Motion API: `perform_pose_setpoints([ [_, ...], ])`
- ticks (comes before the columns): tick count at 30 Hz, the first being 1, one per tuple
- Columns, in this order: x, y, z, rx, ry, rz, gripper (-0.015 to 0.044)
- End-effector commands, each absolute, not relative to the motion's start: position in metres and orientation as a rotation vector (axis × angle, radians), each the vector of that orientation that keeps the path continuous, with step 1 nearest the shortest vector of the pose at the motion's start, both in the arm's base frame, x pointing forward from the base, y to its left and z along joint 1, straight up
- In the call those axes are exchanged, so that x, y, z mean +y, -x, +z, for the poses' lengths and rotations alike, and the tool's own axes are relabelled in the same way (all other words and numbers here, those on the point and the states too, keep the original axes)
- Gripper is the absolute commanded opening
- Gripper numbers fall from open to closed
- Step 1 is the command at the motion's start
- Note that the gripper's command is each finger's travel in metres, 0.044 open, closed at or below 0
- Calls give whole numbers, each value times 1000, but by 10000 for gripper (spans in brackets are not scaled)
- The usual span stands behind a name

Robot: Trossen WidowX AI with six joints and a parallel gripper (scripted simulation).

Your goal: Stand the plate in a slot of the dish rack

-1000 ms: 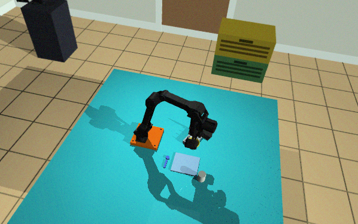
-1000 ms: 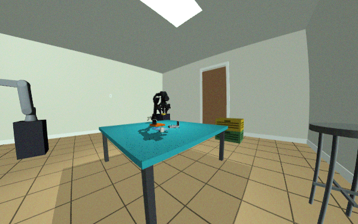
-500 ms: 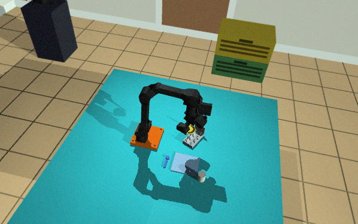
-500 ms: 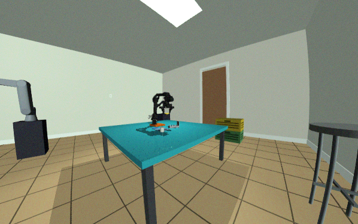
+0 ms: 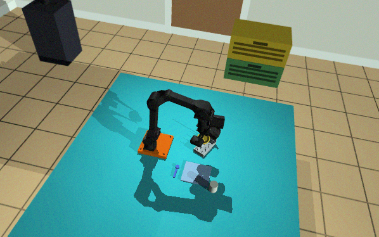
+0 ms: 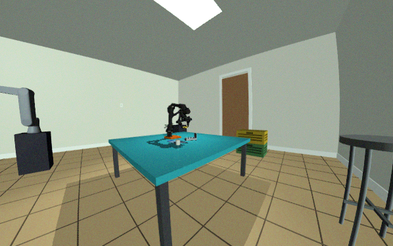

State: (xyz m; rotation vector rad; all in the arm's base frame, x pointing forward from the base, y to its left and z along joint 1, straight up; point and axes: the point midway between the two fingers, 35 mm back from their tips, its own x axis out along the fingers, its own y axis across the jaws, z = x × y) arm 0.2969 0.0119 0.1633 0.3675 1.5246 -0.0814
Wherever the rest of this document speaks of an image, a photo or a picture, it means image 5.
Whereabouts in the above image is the yellow plate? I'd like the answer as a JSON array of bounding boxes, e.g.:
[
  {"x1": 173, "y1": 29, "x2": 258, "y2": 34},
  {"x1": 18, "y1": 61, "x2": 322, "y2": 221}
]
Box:
[{"x1": 203, "y1": 135, "x2": 210, "y2": 144}]

